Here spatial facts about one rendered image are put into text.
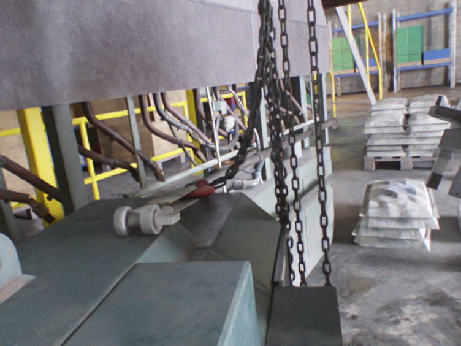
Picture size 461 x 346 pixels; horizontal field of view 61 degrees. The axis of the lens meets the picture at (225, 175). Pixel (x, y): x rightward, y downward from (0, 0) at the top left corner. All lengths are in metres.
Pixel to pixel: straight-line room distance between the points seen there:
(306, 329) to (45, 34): 0.77
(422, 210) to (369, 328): 0.93
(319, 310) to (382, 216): 1.99
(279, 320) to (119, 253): 0.20
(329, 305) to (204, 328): 0.24
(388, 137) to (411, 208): 1.85
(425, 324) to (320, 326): 1.42
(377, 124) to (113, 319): 4.03
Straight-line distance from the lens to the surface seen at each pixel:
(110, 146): 5.76
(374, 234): 2.51
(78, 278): 0.40
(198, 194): 0.64
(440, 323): 1.89
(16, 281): 0.42
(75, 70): 0.97
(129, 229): 0.47
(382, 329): 1.81
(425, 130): 4.26
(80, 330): 0.32
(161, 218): 0.44
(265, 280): 0.53
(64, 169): 0.94
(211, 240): 0.51
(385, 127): 4.23
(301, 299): 0.51
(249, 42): 1.66
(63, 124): 0.94
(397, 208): 2.49
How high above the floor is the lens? 1.03
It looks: 13 degrees down
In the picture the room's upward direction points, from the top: 7 degrees counter-clockwise
